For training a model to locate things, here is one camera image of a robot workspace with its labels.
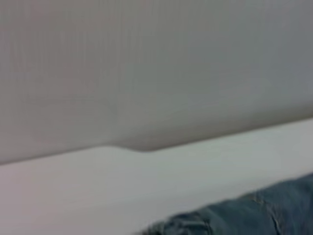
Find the blue denim shorts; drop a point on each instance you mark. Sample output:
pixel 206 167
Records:
pixel 256 210

